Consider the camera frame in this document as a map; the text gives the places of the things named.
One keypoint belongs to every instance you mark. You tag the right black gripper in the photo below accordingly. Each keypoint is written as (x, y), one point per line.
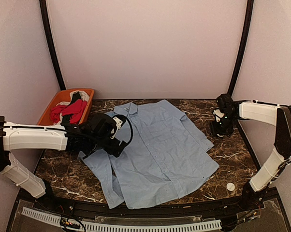
(217, 130)

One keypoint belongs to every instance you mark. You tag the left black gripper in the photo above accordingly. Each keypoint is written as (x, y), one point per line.
(111, 149)

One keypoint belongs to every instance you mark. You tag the light blue shirt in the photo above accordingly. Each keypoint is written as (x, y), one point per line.
(166, 160)

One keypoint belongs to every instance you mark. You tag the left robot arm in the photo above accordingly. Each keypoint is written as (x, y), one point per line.
(18, 136)

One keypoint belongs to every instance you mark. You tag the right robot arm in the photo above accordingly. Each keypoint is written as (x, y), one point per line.
(277, 116)

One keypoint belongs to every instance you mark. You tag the red cloth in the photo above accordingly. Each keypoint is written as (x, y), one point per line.
(71, 113)

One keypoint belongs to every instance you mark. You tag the white cloth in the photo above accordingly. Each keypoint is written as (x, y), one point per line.
(84, 96)

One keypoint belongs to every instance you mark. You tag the dark green cloth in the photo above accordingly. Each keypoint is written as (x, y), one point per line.
(74, 97)

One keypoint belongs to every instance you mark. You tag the orange plastic basket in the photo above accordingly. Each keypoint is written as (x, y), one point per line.
(64, 96)

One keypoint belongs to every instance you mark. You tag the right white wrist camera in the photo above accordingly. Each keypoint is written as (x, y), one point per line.
(218, 114)

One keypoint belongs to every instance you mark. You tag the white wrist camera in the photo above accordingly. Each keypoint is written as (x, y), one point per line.
(218, 114)
(119, 122)

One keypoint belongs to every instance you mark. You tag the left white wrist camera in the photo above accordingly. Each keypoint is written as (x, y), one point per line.
(119, 122)

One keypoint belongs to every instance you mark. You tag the black right frame pole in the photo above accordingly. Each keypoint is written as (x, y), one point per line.
(242, 46)

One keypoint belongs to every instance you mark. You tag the black frame pole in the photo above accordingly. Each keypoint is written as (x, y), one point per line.
(242, 46)
(50, 43)

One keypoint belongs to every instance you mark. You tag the black left frame pole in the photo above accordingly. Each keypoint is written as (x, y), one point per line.
(50, 43)

